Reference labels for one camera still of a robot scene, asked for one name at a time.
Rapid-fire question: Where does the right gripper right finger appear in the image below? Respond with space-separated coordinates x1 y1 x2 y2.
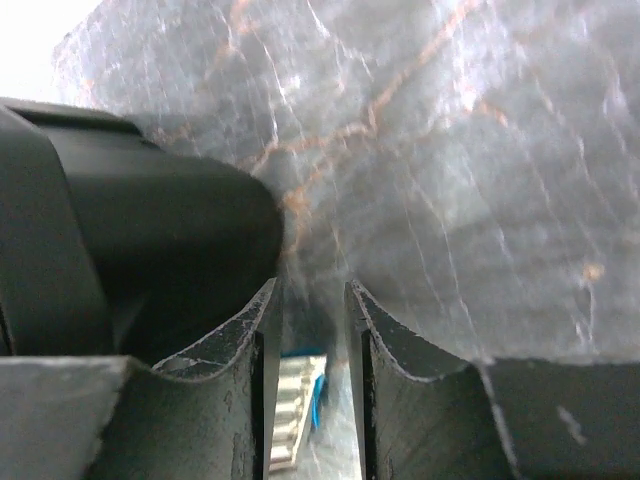
344 281 639 479

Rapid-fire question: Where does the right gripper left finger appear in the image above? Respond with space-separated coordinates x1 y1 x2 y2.
1 278 283 479

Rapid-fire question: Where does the black plastic toolbox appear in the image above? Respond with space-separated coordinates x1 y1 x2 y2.
0 97 329 474

